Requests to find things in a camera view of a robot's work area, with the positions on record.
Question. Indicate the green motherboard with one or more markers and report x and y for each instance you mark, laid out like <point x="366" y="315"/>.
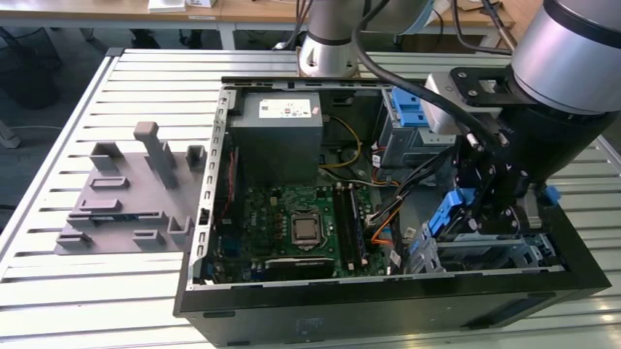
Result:
<point x="265" y="218"/>

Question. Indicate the wooden cabinet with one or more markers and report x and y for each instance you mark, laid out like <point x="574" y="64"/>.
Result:
<point x="529" y="14"/>

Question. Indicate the grey power supply unit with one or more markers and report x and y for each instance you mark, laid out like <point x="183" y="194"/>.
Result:
<point x="277" y="152"/>

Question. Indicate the black graphics card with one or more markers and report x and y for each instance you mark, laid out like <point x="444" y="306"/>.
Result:
<point x="301" y="268"/>

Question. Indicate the hard disk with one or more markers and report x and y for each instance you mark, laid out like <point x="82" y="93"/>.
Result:
<point x="452" y="211"/>

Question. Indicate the metal disk bay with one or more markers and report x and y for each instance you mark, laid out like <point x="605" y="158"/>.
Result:
<point x="477" y="250"/>

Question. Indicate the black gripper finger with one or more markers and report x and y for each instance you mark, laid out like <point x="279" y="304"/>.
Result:
<point x="494" y="214"/>
<point x="468" y="171"/>

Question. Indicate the small white box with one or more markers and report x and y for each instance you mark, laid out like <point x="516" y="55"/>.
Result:
<point x="200" y="3"/>

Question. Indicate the green bare RAM stick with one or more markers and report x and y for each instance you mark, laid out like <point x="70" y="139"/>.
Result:
<point x="114" y="218"/>

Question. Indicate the grey plastic parts rack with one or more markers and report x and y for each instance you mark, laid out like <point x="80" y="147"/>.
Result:
<point x="135" y="203"/>

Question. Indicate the black open PC case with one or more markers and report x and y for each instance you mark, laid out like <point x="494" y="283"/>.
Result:
<point x="339" y="316"/>

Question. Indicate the silver CPU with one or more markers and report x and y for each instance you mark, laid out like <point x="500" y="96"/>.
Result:
<point x="306" y="229"/>

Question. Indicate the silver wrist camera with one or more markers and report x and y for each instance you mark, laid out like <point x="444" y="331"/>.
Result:
<point x="441" y="105"/>

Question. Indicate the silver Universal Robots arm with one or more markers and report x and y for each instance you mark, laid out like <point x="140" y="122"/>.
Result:
<point x="568" y="62"/>

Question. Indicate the metal optical drive cage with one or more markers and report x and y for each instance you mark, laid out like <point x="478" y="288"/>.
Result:
<point x="402" y="152"/>

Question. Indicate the blue plastic drive latch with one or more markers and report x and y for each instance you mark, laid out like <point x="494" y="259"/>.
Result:
<point x="402" y="105"/>

